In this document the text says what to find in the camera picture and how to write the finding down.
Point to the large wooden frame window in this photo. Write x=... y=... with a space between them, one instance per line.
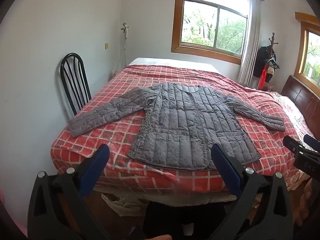
x=215 y=27

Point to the red checked blanket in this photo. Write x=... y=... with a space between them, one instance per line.
x=125 y=80

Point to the wooden coat rack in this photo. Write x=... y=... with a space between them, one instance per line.
x=272 y=38

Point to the floral bedspread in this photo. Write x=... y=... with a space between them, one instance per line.
x=292 y=110

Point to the dark hanging coat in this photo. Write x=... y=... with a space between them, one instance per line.
x=261 y=60

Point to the white curtain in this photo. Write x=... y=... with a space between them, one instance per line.
x=250 y=42

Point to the narrow wooden frame window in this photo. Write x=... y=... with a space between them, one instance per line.
x=311 y=55

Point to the grey quilted jacket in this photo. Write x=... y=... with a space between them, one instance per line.
x=180 y=125

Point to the black metal chair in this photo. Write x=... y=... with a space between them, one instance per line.
x=65 y=80

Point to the red hanging bag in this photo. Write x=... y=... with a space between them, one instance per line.
x=262 y=78

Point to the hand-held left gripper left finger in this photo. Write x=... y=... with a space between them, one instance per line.
x=96 y=165

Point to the dark wooden headboard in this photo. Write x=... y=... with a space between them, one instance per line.
x=302 y=97

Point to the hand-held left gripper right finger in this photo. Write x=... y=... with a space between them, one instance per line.
x=225 y=167

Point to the white wall-mounted device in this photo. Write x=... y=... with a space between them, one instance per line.
x=125 y=29

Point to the white mattress sheet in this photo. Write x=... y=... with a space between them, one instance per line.
x=170 y=62

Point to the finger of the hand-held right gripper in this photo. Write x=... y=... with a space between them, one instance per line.
x=293 y=145
x=312 y=142

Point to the white crumpled sheet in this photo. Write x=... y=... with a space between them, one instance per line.
x=122 y=201

